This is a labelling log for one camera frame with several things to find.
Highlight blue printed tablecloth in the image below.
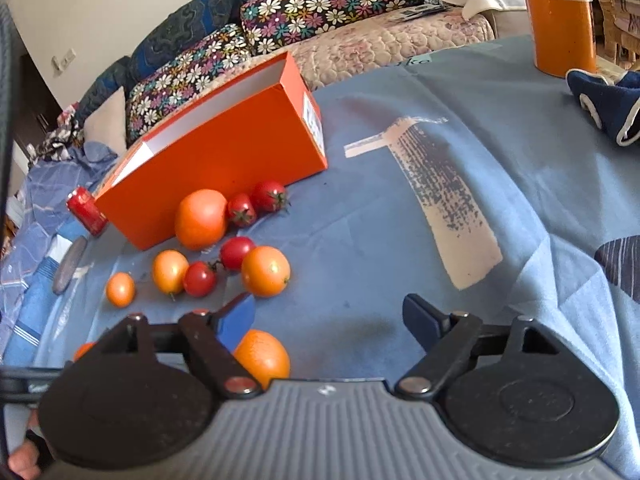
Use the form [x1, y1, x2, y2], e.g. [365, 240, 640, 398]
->
[30, 35, 640, 480]

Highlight papers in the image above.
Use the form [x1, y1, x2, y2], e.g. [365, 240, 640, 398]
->
[387, 4, 451, 23]

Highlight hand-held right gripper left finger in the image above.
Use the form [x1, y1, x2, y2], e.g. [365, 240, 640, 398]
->
[95, 292, 265, 401]

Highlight orange cardboard box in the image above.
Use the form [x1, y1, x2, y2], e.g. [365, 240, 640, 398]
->
[94, 50, 329, 252]

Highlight orange canister with white lid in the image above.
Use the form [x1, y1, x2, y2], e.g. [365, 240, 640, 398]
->
[521, 0, 598, 78]

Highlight red cherry tomato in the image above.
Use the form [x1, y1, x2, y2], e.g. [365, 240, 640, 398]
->
[219, 236, 257, 272]
[227, 193, 258, 227]
[182, 261, 218, 298]
[250, 180, 290, 213]

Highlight person's left hand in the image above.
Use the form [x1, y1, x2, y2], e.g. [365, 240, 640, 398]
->
[9, 437, 43, 480]

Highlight grey ribbed strap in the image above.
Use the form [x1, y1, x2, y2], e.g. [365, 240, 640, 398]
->
[0, 0, 16, 221]

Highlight blue patterned cushion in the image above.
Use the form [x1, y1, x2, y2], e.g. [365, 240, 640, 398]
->
[127, 0, 246, 83]
[75, 55, 133, 121]

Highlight large floral cushion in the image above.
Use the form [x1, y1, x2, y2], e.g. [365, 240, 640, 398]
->
[240, 0, 425, 56]

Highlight small orange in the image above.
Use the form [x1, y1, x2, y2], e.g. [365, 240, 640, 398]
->
[232, 330, 292, 391]
[241, 246, 292, 298]
[152, 250, 190, 296]
[105, 272, 136, 308]

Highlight navy white-trimmed cloth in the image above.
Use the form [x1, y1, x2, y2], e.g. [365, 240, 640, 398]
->
[566, 69, 640, 147]

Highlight pink quilted sofa cover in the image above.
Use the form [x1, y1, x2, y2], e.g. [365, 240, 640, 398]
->
[285, 7, 496, 93]

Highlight red soda can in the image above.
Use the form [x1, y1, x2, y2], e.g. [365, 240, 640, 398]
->
[66, 186, 108, 237]

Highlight wicker chair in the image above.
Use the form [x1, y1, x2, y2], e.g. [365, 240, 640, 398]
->
[582, 0, 640, 68]

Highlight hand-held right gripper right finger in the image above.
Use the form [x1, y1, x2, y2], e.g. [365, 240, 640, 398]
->
[394, 294, 566, 401]

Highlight blue white patterned sheet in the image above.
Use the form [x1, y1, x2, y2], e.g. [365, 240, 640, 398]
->
[0, 140, 118, 361]

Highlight small white pillow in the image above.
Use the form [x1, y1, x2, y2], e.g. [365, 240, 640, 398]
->
[82, 85, 128, 158]

